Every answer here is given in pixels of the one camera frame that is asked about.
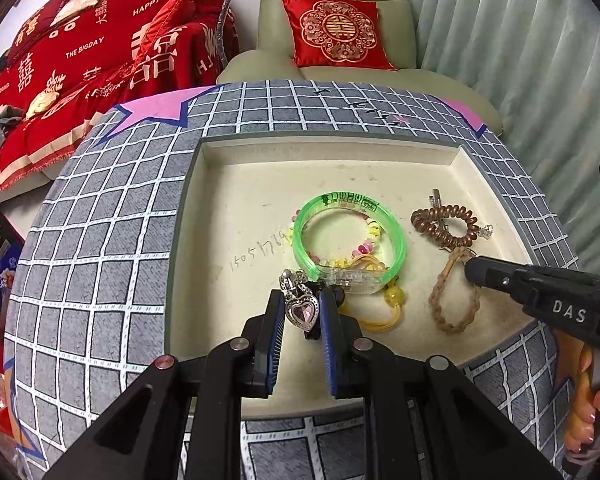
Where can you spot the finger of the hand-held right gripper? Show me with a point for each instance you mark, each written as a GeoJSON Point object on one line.
{"type": "Point", "coordinates": [485, 272]}

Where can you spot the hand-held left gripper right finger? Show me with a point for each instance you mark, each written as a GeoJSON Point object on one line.
{"type": "Point", "coordinates": [327, 340]}

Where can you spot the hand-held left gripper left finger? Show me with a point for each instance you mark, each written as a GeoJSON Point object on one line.
{"type": "Point", "coordinates": [277, 330]}

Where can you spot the green translucent bangle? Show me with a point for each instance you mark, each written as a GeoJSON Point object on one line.
{"type": "Point", "coordinates": [300, 250]}

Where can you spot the beige tray with green rim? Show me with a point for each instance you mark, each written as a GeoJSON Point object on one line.
{"type": "Point", "coordinates": [240, 210]}

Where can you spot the person's right hand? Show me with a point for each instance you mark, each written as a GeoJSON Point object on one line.
{"type": "Point", "coordinates": [582, 405]}

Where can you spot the silver rhinestone hair clip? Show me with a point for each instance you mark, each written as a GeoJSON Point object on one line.
{"type": "Point", "coordinates": [436, 197]}

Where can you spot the pink star sticker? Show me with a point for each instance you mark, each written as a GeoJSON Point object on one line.
{"type": "Point", "coordinates": [465, 112]}
{"type": "Point", "coordinates": [155, 107]}

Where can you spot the grey checked tablecloth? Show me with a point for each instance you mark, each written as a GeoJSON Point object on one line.
{"type": "Point", "coordinates": [105, 260]}

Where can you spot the pale green curtain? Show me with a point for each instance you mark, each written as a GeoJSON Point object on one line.
{"type": "Point", "coordinates": [505, 35]}

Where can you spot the red embroidered cushion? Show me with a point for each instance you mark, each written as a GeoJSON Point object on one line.
{"type": "Point", "coordinates": [337, 30]}

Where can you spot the red printed blanket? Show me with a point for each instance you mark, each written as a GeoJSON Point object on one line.
{"type": "Point", "coordinates": [105, 60]}

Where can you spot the red pillow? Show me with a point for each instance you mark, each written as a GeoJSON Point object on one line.
{"type": "Point", "coordinates": [35, 25]}

